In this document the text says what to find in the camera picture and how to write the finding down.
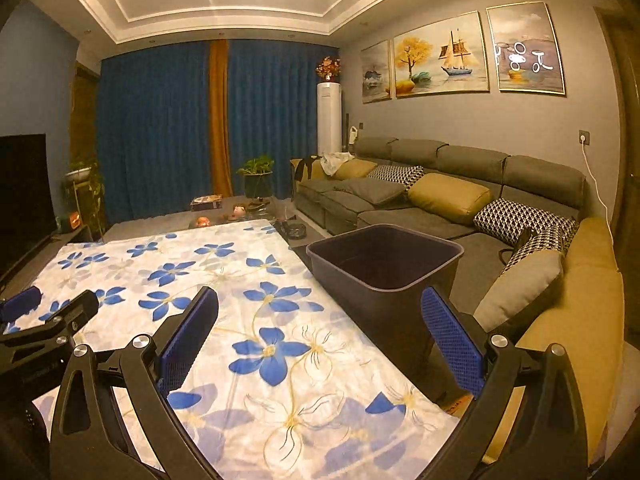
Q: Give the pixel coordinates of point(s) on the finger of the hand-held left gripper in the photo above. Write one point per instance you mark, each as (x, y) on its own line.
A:
(20, 305)
(70, 315)

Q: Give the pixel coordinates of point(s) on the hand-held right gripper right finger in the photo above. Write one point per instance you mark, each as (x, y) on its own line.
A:
(450, 345)

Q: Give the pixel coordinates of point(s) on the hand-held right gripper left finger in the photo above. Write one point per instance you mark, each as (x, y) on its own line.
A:
(190, 340)

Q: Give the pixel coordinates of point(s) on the grey plastic bin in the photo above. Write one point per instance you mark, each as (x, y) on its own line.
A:
(380, 305)

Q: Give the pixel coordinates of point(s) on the blue floral tablecloth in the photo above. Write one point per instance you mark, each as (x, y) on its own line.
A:
(210, 280)

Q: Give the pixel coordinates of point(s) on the grey pillow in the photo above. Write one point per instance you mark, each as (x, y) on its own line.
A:
(520, 290)

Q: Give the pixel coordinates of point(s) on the small orange device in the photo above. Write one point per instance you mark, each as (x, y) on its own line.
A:
(70, 222)

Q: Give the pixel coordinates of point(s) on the black flat television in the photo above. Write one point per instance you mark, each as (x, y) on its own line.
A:
(22, 195)

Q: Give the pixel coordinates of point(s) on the small orange ornament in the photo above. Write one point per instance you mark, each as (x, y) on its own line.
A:
(203, 222)

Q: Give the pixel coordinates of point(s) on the small round figurine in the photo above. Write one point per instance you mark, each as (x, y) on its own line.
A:
(238, 211)

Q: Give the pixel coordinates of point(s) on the flat printed box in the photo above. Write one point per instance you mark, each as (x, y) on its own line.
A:
(206, 202)

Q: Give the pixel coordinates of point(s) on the plant on metal stand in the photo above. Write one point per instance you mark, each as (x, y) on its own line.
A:
(80, 174)

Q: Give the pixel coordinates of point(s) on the big yellow pillow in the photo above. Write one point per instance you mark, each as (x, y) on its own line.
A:
(450, 200)

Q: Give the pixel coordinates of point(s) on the big black-white patterned pillow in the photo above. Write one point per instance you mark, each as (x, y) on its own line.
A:
(520, 217)

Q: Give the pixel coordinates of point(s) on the large yellow sofa cushion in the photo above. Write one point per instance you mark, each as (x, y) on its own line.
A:
(590, 300)

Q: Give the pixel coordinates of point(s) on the dark coffee table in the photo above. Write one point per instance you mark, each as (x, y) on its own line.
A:
(265, 212)

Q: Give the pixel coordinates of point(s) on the grey flat cushion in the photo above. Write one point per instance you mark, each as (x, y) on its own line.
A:
(375, 191)

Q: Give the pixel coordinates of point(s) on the plant in dark pot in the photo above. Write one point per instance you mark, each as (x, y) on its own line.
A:
(256, 177)

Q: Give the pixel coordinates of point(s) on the small black-white patterned pillow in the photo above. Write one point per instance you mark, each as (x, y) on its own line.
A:
(397, 175)

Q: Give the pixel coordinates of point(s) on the grey sectional sofa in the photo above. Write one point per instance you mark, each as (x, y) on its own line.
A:
(450, 160)

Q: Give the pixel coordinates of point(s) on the small yellow pillow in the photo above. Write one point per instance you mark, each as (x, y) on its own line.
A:
(355, 169)

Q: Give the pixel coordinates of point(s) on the blue curtain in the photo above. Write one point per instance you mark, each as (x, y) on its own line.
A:
(155, 130)
(275, 110)

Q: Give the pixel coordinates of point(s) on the black cloth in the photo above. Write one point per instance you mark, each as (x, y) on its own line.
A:
(305, 170)

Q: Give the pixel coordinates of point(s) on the white cloth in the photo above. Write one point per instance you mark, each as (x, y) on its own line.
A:
(336, 162)

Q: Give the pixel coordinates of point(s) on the orange curtain strip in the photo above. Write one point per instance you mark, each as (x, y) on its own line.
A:
(220, 120)

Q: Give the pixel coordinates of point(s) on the white hanging bag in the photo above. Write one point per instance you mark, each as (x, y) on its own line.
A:
(352, 137)

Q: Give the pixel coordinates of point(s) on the white standing air conditioner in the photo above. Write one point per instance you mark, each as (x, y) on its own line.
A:
(331, 120)

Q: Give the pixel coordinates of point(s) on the small landscape painting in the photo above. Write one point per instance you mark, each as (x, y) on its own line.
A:
(375, 72)

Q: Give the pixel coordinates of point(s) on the tree and sailboat painting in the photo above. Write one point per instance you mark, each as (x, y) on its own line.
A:
(440, 55)

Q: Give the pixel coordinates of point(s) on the golden flower ornament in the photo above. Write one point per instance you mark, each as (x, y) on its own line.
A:
(328, 69)

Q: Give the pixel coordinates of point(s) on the grey abstract painting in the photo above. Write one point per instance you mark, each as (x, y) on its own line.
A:
(527, 50)

